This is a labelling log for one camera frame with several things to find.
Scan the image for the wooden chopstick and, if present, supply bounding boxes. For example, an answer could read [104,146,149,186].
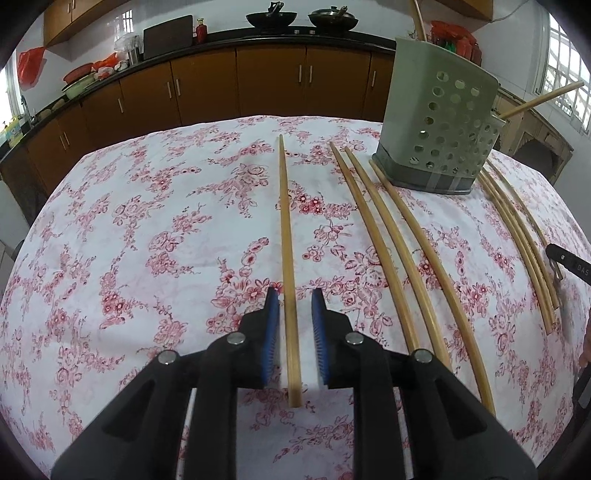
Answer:
[370,160,496,416]
[409,0,427,41]

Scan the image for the barred kitchen window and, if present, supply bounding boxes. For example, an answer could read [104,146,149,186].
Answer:
[540,13,590,135]

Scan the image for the brown lower kitchen cabinets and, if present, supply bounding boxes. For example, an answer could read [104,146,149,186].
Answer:
[1,30,397,222]

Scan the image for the far-left group chopstick two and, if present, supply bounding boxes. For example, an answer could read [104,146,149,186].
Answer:
[478,169,558,334]

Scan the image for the far-left group chopstick one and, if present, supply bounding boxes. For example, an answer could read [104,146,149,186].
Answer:
[478,171,554,335]

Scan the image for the far-left group chopstick three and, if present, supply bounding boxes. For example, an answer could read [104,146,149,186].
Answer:
[483,165,562,311]

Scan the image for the wooden chopstick mid pair left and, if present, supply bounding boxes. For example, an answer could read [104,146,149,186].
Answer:
[327,141,422,354]

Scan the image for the wooden chopstick mid pair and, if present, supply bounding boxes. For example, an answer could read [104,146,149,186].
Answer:
[327,141,422,354]
[344,147,453,370]

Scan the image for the wooden chopstick mid pair right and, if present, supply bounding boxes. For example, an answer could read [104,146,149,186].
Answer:
[344,147,453,370]

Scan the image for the far-left group chopstick four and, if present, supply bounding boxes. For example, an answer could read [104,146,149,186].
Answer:
[486,158,565,282]

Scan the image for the cream wooden side table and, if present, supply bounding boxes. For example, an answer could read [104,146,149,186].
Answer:
[494,109,574,185]

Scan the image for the floral pink white tablecloth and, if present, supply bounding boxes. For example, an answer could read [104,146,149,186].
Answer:
[1,116,590,479]

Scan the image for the green perforated utensil holder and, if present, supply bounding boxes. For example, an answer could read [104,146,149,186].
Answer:
[373,38,505,195]

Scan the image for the red bottles on side table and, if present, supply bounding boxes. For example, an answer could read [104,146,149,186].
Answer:
[431,20,482,66]

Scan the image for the small red bottle on counter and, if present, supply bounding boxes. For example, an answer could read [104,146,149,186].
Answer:
[195,18,208,44]

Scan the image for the dark cutting board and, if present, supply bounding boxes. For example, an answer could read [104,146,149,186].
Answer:
[143,15,193,60]

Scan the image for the black lidded wok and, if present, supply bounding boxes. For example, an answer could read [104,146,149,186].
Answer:
[308,5,359,32]

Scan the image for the black wok on stove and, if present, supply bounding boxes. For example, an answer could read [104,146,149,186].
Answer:
[245,1,297,32]

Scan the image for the red bowl on counter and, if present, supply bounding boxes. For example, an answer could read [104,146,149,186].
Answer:
[63,63,93,85]

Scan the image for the red plastic bag hanging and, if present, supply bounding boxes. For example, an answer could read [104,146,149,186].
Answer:
[17,46,46,90]

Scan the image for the orange upper wall cabinets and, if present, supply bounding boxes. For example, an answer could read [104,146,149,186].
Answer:
[43,0,126,48]

